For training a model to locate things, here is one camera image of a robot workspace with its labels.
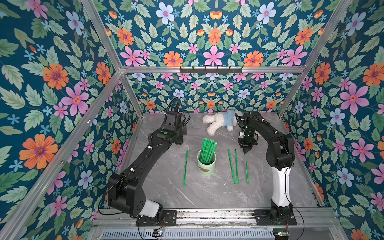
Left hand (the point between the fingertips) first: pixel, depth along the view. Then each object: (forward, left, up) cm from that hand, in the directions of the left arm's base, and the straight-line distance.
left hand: (183, 124), depth 83 cm
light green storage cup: (-22, -11, -16) cm, 29 cm away
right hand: (-11, -38, -16) cm, 43 cm away
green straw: (-7, -28, -24) cm, 38 cm away
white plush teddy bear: (+14, -30, -14) cm, 36 cm away
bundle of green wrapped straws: (-14, -13, -9) cm, 20 cm away
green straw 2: (-16, +1, -23) cm, 28 cm away
